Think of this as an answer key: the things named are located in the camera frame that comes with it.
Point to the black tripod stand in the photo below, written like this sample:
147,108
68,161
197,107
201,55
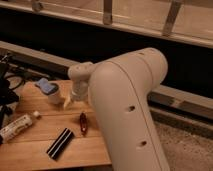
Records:
7,95

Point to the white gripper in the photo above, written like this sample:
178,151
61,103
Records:
79,92

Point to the metal railing frame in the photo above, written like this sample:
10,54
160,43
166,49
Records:
187,21

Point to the blue sponge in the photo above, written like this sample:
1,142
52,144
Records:
45,86

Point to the white tube with cap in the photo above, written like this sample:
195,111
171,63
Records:
17,126

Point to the white cup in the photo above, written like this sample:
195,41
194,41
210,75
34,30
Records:
54,96

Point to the black white striped block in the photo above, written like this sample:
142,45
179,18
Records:
60,143

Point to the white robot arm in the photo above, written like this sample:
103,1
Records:
117,90

